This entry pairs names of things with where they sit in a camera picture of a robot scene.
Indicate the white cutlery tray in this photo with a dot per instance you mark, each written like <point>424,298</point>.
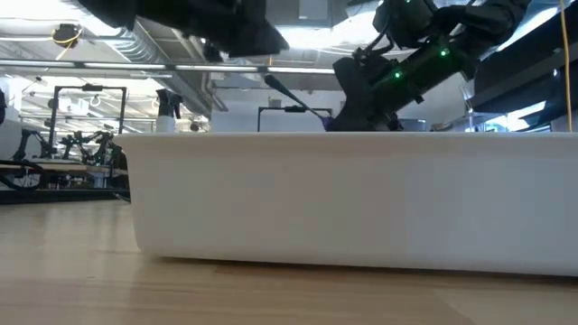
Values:
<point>343,203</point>

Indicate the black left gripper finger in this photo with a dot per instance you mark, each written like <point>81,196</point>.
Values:
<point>271,34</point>
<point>259,49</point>

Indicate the silver air duct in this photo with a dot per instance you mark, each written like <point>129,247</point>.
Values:
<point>519,27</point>

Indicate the black round hoop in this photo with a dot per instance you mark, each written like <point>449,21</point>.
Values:
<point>40,173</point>

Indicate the dark monitor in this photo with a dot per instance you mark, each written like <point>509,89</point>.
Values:
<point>413,125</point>

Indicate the long ceiling light strip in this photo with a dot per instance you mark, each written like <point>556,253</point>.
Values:
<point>122,66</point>

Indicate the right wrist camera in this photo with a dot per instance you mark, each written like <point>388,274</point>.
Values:
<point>404,22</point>

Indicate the background workbench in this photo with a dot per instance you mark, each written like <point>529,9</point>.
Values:
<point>68,166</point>

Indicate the background black robot arm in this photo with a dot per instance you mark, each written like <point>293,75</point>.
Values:
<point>97,144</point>
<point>27,133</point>

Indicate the silver pole with black head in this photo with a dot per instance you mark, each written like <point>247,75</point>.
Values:
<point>467,104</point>

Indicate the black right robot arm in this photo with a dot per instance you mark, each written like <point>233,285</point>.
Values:
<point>487,18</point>

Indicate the spray bottle with yellow liquid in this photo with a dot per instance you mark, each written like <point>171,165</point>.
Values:
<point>165,123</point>

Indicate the black gantry frame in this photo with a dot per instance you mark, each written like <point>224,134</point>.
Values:
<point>90,87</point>

